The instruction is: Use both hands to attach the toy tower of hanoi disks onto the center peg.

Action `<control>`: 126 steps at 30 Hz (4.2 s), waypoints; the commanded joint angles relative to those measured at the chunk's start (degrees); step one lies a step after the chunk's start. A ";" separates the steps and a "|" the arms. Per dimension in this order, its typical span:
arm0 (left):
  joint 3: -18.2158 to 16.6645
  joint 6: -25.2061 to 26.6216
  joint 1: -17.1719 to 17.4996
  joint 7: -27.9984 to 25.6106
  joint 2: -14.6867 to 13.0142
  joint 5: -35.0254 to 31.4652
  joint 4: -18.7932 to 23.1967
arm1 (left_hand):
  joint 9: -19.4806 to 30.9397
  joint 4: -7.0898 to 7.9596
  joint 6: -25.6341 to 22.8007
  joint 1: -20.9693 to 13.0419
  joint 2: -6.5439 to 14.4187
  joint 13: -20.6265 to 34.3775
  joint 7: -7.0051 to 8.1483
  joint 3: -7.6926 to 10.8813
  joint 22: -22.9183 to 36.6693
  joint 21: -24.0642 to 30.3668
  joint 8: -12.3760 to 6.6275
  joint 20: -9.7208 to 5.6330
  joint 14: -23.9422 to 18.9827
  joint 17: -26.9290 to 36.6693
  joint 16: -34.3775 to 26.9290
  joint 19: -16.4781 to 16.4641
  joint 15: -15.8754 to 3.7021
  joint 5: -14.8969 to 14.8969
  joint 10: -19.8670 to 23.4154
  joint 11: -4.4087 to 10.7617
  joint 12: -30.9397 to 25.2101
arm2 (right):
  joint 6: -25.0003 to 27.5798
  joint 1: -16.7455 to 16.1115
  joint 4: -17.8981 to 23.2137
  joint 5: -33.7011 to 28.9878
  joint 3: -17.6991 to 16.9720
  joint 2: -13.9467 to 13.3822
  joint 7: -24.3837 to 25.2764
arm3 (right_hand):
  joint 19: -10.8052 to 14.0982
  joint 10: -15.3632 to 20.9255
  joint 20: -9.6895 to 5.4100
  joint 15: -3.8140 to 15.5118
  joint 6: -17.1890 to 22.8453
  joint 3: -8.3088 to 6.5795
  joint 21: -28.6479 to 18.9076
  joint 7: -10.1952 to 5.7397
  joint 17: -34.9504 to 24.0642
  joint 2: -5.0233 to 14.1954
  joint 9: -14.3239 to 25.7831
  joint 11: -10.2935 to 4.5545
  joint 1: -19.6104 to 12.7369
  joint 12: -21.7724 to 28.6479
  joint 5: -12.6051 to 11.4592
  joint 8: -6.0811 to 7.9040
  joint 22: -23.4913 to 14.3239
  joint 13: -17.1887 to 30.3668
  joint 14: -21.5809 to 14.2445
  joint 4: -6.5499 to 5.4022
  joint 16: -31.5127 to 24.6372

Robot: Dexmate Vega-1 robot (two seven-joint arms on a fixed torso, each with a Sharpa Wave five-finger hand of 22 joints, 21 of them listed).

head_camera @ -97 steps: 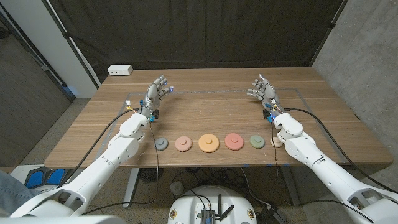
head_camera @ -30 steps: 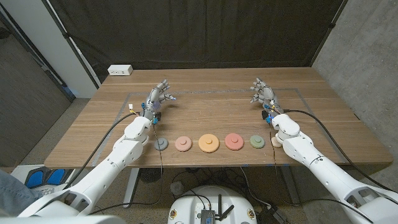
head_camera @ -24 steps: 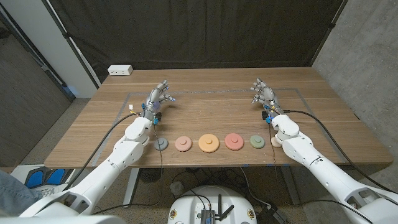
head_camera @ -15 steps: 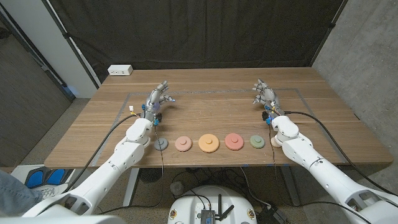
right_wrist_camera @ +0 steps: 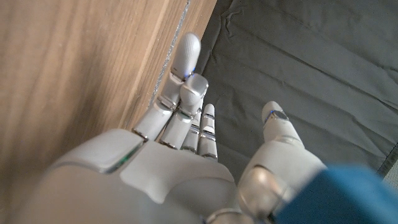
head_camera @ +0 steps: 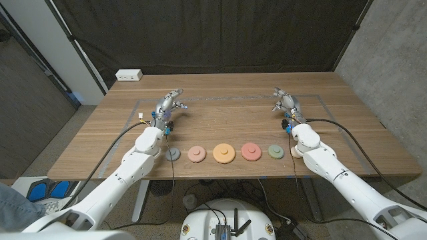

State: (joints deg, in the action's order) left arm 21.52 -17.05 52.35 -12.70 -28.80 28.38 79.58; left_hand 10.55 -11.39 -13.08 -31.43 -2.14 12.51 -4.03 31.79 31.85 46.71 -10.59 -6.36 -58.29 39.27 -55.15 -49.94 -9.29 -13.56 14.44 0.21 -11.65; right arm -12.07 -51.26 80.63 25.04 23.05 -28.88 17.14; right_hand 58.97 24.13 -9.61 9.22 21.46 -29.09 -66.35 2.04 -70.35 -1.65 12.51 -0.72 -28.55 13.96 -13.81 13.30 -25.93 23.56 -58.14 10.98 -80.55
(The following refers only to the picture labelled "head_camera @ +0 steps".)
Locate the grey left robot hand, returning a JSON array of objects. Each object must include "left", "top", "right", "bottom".
[{"left": 150, "top": 88, "right": 188, "bottom": 131}]

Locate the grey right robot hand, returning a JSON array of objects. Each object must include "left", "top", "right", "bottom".
[{"left": 272, "top": 87, "right": 307, "bottom": 126}]

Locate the coral red hanoi disk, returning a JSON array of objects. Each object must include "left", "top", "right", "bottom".
[{"left": 240, "top": 142, "right": 263, "bottom": 162}]

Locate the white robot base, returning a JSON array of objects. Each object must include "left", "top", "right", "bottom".
[{"left": 179, "top": 198, "right": 277, "bottom": 240}]

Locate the small grey hanoi disk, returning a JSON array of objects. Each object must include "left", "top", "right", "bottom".
[{"left": 165, "top": 147, "right": 181, "bottom": 162}]

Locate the green hanoi disk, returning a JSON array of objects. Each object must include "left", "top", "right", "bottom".
[{"left": 268, "top": 144, "right": 285, "bottom": 160}]

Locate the pink hanoi disk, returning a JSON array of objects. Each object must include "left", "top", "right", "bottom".
[{"left": 187, "top": 145, "right": 207, "bottom": 163}]

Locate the large orange hanoi disk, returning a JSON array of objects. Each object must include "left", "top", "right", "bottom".
[{"left": 212, "top": 143, "right": 236, "bottom": 165}]

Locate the white power strip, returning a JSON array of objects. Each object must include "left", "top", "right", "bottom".
[{"left": 115, "top": 69, "right": 143, "bottom": 82}]

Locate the grey tape outline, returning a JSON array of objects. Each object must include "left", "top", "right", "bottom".
[{"left": 99, "top": 94, "right": 373, "bottom": 176}]

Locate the dark round floor fan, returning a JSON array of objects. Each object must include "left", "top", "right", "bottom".
[{"left": 149, "top": 179, "right": 176, "bottom": 197}]

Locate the black backdrop cloth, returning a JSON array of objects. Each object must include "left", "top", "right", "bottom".
[{"left": 49, "top": 0, "right": 373, "bottom": 89}]

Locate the white table leg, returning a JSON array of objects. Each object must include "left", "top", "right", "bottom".
[{"left": 131, "top": 179, "right": 151, "bottom": 224}]

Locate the grey round floor object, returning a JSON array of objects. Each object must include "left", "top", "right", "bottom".
[{"left": 182, "top": 194, "right": 198, "bottom": 210}]

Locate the black backdrop stand pole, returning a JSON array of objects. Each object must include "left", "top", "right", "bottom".
[
  {"left": 44, "top": 0, "right": 109, "bottom": 95},
  {"left": 332, "top": 0, "right": 374, "bottom": 71}
]

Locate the black power adapter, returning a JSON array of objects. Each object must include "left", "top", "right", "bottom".
[{"left": 276, "top": 219, "right": 310, "bottom": 240}]

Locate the grey antenna radio module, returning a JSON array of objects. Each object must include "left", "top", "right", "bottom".
[{"left": 215, "top": 208, "right": 253, "bottom": 240}]

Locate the blue black foot pedal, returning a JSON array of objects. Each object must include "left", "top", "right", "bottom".
[{"left": 25, "top": 179, "right": 73, "bottom": 203}]

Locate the grey white sneaker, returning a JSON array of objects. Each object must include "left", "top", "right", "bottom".
[{"left": 33, "top": 196, "right": 78, "bottom": 215}]

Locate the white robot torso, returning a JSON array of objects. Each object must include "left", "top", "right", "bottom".
[{"left": 0, "top": 229, "right": 136, "bottom": 240}]

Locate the person's leg in jeans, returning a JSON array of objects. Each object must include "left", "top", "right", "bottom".
[{"left": 0, "top": 182, "right": 46, "bottom": 231}]

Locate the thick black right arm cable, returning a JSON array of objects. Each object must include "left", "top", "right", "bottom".
[{"left": 305, "top": 118, "right": 427, "bottom": 212}]

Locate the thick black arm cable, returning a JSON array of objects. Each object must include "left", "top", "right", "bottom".
[
  {"left": 305, "top": 118, "right": 427, "bottom": 212},
  {"left": 59, "top": 121, "right": 150, "bottom": 211}
]

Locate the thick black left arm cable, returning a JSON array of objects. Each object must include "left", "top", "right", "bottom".
[{"left": 59, "top": 121, "right": 150, "bottom": 211}]

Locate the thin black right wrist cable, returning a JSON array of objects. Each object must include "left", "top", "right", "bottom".
[{"left": 288, "top": 131, "right": 401, "bottom": 240}]

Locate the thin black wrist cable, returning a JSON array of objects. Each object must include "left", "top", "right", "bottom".
[
  {"left": 288, "top": 131, "right": 401, "bottom": 240},
  {"left": 103, "top": 131, "right": 176, "bottom": 231}
]

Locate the thin black left wrist cable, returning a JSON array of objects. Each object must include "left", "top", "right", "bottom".
[{"left": 103, "top": 131, "right": 176, "bottom": 231}]

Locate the light grey floor cable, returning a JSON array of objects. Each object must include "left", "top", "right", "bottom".
[{"left": 256, "top": 178, "right": 293, "bottom": 223}]

